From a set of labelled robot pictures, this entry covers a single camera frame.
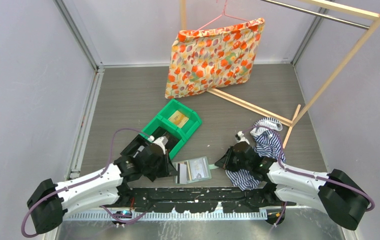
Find green card holder wallet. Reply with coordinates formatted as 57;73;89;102
173;156;218;185

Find aluminium frame rail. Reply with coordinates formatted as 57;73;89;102
53;0;105;147

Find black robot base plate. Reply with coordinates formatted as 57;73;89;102
107;187;282;214

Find gold card in bin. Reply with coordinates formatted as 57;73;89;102
168;110;189;128

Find floral orange pillowcase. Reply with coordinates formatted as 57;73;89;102
165;18;265;99

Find green plastic bin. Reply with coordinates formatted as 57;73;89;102
142;99;202;159

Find metal rack rod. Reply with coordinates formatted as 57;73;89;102
261;0;370;30

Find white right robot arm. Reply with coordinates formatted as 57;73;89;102
215;141;374;230

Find wooden clothes rack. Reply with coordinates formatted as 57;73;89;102
180;0;380;144

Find pink wire hanger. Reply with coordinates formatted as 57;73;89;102
197;0;249;31

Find grey striped card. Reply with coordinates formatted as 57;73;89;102
176;163;188;185

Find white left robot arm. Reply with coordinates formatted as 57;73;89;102
21;143;178;238

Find black plastic tray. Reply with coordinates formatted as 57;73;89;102
120;134;151;158

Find blue white striped cloth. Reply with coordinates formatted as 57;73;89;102
225;117;285;191

